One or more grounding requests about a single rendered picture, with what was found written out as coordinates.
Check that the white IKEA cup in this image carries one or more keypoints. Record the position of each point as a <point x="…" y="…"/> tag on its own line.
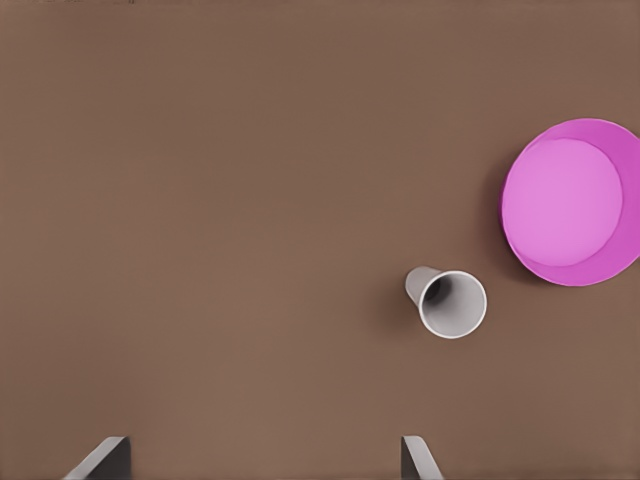
<point x="452" y="305"/>

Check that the round pink tray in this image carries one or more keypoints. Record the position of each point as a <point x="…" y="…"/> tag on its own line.
<point x="565" y="205"/>

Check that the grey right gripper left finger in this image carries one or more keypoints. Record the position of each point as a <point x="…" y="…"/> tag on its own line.
<point x="106" y="460"/>

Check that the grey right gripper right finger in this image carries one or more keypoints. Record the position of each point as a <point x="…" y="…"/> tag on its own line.
<point x="416" y="460"/>

